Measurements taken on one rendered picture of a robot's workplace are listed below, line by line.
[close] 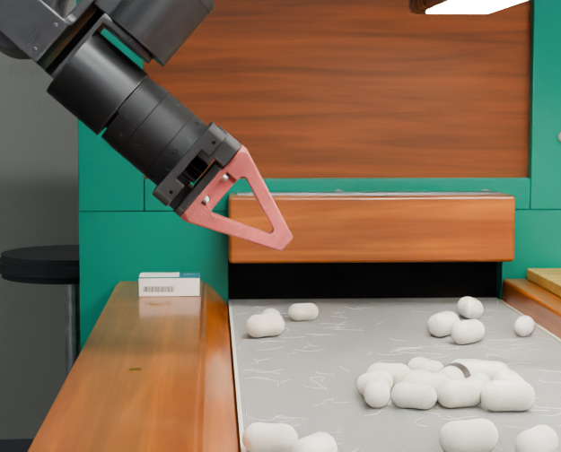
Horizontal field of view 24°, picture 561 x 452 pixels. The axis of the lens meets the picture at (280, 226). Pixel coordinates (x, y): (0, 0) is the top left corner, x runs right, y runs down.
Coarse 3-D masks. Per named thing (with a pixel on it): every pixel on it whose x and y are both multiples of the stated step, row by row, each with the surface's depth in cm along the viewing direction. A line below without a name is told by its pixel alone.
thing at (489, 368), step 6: (468, 366) 99; (474, 366) 99; (480, 366) 98; (486, 366) 98; (492, 366) 98; (498, 366) 98; (504, 366) 99; (474, 372) 98; (480, 372) 98; (486, 372) 98; (492, 372) 98; (492, 378) 98
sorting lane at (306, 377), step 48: (240, 336) 121; (288, 336) 121; (336, 336) 121; (384, 336) 121; (432, 336) 121; (528, 336) 121; (240, 384) 100; (288, 384) 100; (336, 384) 100; (240, 432) 85; (336, 432) 86; (384, 432) 86; (432, 432) 86
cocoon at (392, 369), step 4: (376, 364) 99; (380, 364) 99; (384, 364) 99; (388, 364) 99; (392, 364) 99; (396, 364) 98; (400, 364) 98; (404, 364) 99; (368, 368) 99; (372, 368) 98; (376, 368) 98; (380, 368) 98; (384, 368) 98; (388, 368) 98; (392, 368) 98; (396, 368) 98; (400, 368) 98; (404, 368) 98; (408, 368) 99; (368, 372) 99; (388, 372) 98; (392, 372) 98; (396, 372) 98; (392, 376) 98
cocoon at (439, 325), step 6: (444, 312) 121; (450, 312) 122; (432, 318) 120; (438, 318) 120; (444, 318) 120; (450, 318) 121; (456, 318) 122; (432, 324) 120; (438, 324) 120; (444, 324) 120; (450, 324) 120; (432, 330) 120; (438, 330) 120; (444, 330) 120; (450, 330) 120; (438, 336) 121
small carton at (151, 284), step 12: (144, 276) 129; (156, 276) 129; (168, 276) 129; (180, 276) 129; (192, 276) 129; (144, 288) 129; (156, 288) 129; (168, 288) 129; (180, 288) 129; (192, 288) 129
